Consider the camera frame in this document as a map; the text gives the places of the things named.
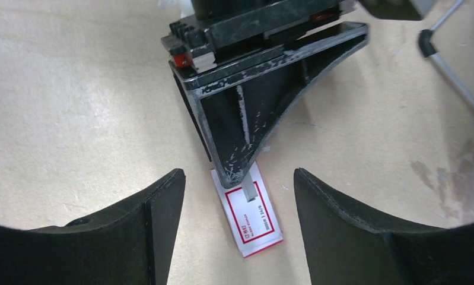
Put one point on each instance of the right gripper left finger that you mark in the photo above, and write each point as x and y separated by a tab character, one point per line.
128	242

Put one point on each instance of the red white staples box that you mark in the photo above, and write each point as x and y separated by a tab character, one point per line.
253	223

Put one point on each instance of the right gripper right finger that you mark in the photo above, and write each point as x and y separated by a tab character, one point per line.
349	242

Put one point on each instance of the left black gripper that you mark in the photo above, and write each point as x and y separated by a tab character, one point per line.
236	107

